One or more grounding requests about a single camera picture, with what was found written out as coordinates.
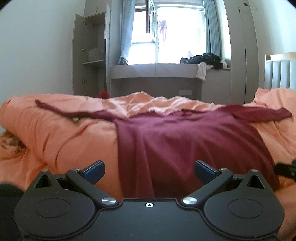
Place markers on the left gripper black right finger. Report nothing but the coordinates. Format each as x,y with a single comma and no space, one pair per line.
214,182

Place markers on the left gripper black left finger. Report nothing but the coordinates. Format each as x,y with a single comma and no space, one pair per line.
85,181

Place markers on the maroon long sleeve shirt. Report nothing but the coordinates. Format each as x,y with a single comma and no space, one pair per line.
157,152

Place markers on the dark clothes pile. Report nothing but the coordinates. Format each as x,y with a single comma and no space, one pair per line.
208,58

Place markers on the orange duvet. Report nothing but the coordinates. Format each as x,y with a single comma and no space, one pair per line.
38,139

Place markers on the red plush object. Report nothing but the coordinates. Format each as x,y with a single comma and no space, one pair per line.
104,95

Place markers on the grey padded headboard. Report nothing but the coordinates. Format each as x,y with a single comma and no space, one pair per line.
280,71

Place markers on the grey window bench cabinet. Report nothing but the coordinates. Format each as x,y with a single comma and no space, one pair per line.
170,80

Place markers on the white garment hanging off bench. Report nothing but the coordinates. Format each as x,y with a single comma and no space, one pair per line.
202,69

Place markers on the tall grey closet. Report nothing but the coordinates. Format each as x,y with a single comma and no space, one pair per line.
244,52

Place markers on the folded white item on shelf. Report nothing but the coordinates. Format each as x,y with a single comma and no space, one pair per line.
95,54

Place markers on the right light blue curtain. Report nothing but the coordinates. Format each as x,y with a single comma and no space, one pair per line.
213,38

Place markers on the light blue curtain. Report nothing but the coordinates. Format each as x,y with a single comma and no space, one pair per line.
213,38
126,30

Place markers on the grey open wardrobe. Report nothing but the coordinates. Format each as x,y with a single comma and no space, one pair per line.
90,31

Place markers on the purple garment outside window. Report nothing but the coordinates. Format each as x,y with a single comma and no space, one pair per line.
162,27

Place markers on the left light blue curtain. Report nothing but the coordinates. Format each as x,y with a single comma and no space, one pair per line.
126,30

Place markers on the open brown window sash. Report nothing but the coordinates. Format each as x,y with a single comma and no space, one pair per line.
149,9

